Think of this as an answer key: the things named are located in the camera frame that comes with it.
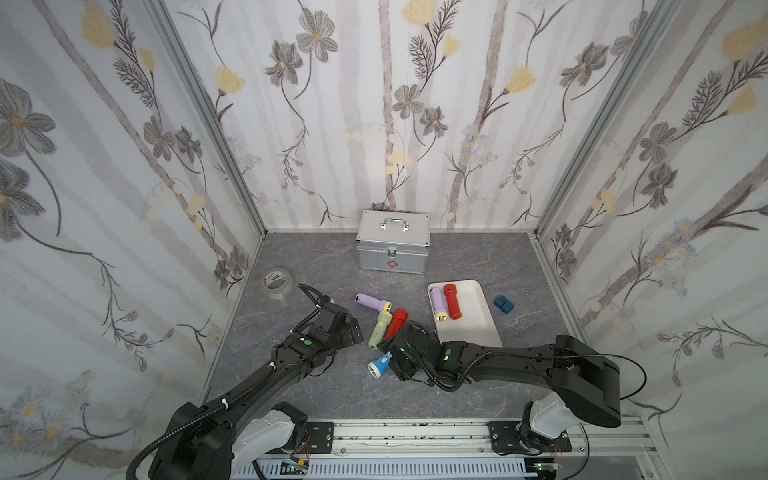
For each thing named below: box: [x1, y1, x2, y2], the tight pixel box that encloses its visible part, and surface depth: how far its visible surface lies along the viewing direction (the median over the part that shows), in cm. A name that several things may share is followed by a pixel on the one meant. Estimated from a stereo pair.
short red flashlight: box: [443, 284, 463, 320], surface depth 100 cm
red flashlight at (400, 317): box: [382, 309, 409, 340], surface depth 95 cm
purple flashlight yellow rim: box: [354, 292, 392, 312], surface depth 99 cm
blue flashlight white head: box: [367, 351, 393, 379], surface depth 84 cm
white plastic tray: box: [428, 280, 503, 347], surface depth 97 cm
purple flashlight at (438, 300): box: [429, 287, 449, 322], surface depth 98 cm
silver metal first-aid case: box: [356, 209, 431, 274], surface depth 103 cm
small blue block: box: [493, 295, 515, 315], surface depth 100 cm
